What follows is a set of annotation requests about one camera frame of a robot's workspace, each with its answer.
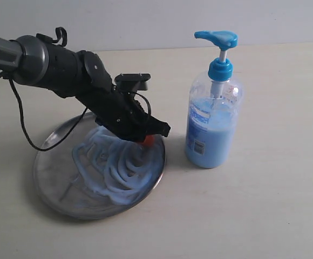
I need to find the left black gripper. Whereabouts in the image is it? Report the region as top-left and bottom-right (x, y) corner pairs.
(76, 90), (171, 147)

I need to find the blue soap smear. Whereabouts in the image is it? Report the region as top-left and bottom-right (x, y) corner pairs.
(72, 126), (165, 206)

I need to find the blue pump lotion bottle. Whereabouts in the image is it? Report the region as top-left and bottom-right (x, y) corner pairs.
(185, 30), (244, 168)

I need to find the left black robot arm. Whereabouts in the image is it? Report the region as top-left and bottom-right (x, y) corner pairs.
(0, 27), (171, 143)

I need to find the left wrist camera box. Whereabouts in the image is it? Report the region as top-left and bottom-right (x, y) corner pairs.
(114, 73), (151, 92)

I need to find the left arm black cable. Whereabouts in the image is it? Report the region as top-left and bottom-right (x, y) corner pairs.
(0, 26), (90, 152)

